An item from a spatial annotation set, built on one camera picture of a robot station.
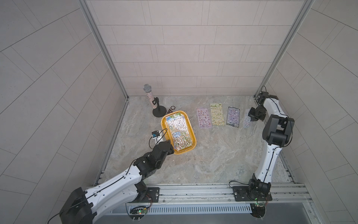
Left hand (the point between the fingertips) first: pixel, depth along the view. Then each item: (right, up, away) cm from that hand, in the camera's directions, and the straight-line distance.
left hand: (174, 140), depth 81 cm
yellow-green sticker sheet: (+31, +14, +24) cm, 42 cm away
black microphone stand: (-13, +17, +25) cm, 33 cm away
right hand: (+54, +13, +19) cm, 59 cm away
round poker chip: (-3, +19, +28) cm, 34 cm away
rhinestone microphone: (-15, +30, 0) cm, 34 cm away
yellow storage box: (-3, +3, 0) cm, 5 cm away
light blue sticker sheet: (+52, +10, +19) cm, 56 cm away
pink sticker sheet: (+21, +11, +22) cm, 33 cm away
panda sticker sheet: (+3, +6, 0) cm, 6 cm away
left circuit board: (-16, -30, -16) cm, 37 cm away
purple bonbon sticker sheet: (+43, +12, +24) cm, 51 cm away
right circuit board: (+43, -29, -13) cm, 54 cm away
